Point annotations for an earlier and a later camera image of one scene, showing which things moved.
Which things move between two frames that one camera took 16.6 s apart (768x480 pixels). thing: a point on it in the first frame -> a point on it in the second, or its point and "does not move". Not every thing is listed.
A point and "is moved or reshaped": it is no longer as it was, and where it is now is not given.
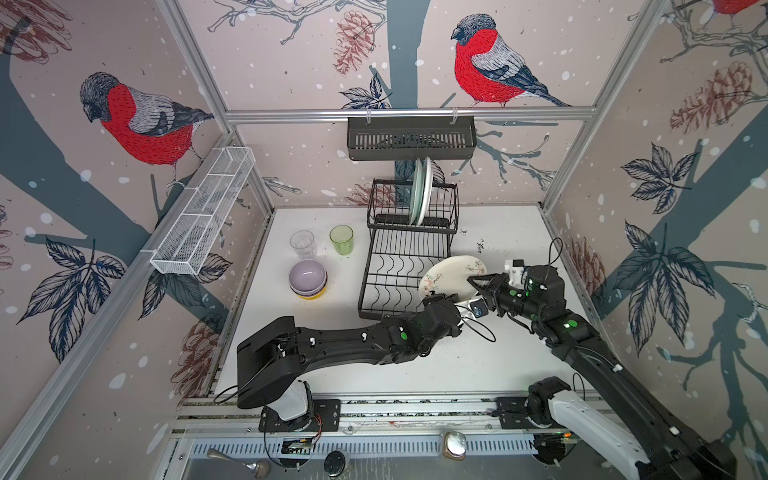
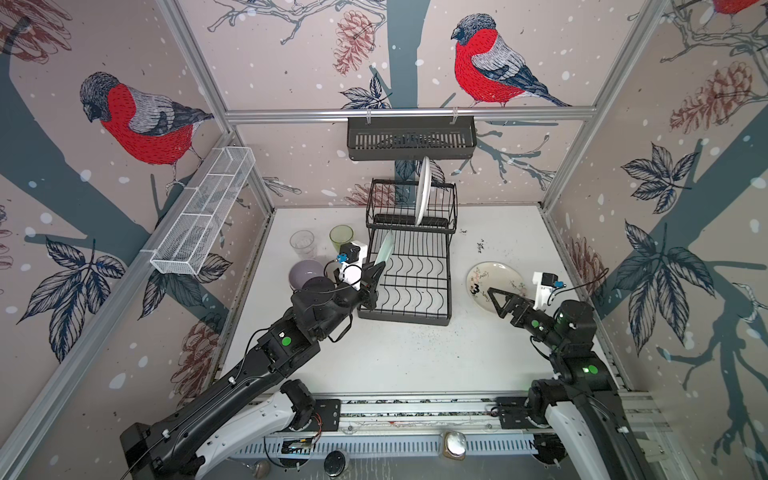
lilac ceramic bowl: [308, 277] does not move
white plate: [450, 276] is moved or reshaped
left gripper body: [441, 297] -> [347, 299]
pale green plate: [418, 193] -> [386, 248]
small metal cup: [455, 445] does not move
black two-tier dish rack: [399, 254] does not move
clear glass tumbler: [303, 242] does not move
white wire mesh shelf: [204, 210] does not move
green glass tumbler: [342, 236] does not move
